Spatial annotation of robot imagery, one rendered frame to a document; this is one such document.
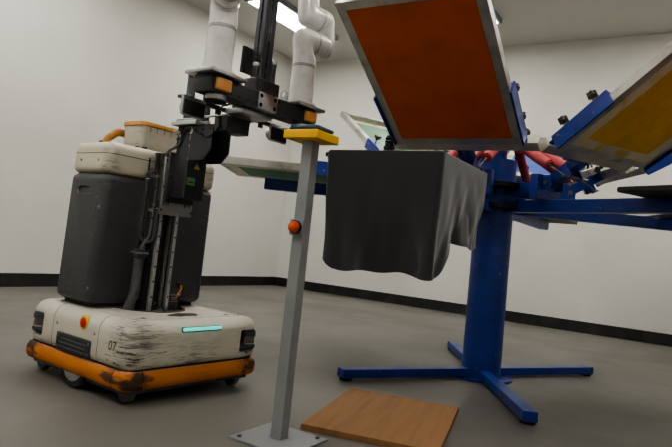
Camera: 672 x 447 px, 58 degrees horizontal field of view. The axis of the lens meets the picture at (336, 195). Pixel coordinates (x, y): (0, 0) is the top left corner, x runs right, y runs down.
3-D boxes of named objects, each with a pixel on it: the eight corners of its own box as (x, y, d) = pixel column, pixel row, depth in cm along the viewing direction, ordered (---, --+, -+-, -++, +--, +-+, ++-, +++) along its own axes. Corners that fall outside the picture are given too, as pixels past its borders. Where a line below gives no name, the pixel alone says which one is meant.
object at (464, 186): (434, 280, 193) (446, 151, 197) (423, 279, 195) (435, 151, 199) (478, 281, 233) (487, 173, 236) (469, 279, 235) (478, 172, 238)
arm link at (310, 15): (289, -37, 244) (324, -20, 257) (285, 50, 238) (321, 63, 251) (312, -51, 234) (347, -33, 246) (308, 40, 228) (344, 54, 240)
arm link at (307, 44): (285, 66, 239) (289, 27, 240) (310, 75, 248) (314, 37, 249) (300, 62, 232) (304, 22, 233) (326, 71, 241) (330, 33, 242)
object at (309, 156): (286, 459, 168) (323, 123, 176) (227, 438, 180) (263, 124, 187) (328, 441, 187) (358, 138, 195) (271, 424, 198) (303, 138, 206)
